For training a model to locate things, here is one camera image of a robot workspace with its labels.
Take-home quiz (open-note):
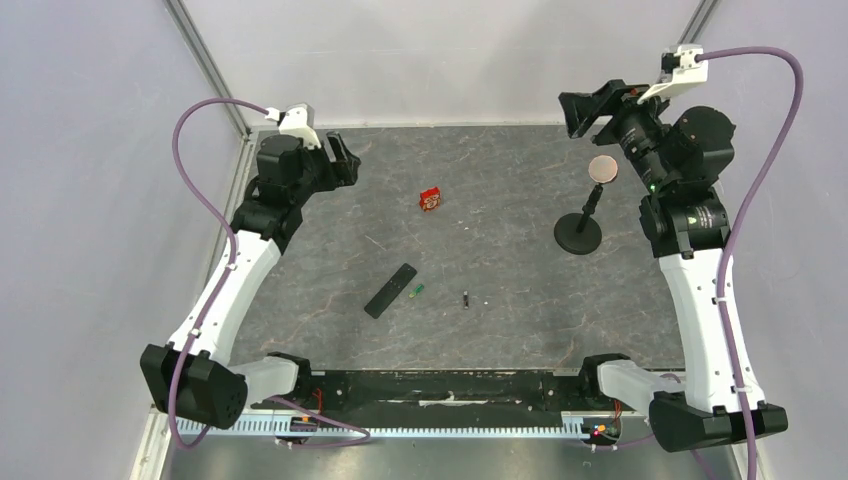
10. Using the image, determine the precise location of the green battery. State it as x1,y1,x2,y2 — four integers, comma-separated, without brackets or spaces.
408,284,425,298

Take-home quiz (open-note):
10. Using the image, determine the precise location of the black remote control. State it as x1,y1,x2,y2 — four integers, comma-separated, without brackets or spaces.
364,263,417,319

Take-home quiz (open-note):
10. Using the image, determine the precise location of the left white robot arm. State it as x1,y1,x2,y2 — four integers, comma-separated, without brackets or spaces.
140,131,361,429

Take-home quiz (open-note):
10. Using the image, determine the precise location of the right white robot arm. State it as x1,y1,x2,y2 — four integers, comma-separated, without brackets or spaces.
558,79,789,452

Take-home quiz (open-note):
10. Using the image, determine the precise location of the red owl toy block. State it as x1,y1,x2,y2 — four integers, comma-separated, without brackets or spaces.
419,187,442,212

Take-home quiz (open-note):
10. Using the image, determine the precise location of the black stand with round disc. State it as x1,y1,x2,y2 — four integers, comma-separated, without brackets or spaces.
554,155,619,255

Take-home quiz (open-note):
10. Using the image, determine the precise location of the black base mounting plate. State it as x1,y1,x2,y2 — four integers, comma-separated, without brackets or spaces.
286,369,616,430

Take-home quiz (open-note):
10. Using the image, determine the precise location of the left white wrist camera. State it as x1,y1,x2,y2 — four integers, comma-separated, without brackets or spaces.
265,103,321,150

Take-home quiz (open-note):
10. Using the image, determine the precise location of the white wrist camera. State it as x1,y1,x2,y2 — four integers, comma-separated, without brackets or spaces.
637,44,709,105
265,103,321,150

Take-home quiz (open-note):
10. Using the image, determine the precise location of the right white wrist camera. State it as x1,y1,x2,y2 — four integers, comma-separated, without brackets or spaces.
637,44,709,105

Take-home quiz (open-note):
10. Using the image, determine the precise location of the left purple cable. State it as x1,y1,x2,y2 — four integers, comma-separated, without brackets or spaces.
166,97,371,452

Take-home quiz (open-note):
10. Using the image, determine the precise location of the purple cable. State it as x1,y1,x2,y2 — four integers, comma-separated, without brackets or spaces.
688,46,806,480
166,97,371,452

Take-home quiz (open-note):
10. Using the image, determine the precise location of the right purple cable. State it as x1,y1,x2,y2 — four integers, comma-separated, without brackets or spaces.
688,46,806,480

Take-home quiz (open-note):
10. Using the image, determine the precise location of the white toothed cable rail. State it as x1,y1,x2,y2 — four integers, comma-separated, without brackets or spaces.
207,414,590,441

